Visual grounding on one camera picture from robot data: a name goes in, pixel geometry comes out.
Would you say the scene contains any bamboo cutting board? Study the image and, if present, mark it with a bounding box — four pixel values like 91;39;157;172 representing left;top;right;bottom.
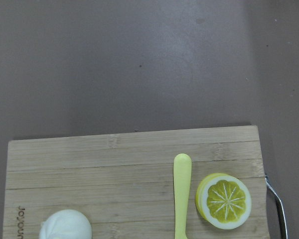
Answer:
3;125;270;239

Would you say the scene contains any yellow plastic knife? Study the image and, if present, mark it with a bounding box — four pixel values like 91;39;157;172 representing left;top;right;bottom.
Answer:
173;153;192;239

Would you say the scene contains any thick lemon half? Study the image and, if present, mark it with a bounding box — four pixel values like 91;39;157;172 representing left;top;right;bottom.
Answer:
195;173;252;230

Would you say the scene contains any white steamed bun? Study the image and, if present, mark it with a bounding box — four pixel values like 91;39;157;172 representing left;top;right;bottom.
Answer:
39;209;92;239

